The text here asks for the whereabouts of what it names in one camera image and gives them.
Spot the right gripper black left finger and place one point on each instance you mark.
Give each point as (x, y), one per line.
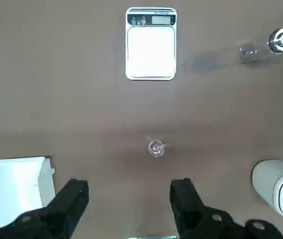
(64, 204)

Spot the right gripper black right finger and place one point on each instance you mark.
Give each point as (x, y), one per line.
(186, 199)

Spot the small clear measuring cup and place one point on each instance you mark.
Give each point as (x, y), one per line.
(156, 148)

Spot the white open box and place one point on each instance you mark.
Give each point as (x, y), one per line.
(14, 186)

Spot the cream lidded waste bin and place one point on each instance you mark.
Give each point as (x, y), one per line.
(276, 189)

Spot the silver digital kitchen scale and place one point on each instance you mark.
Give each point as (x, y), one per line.
(151, 52)

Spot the clear empty glass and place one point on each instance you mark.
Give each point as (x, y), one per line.
(249, 53)

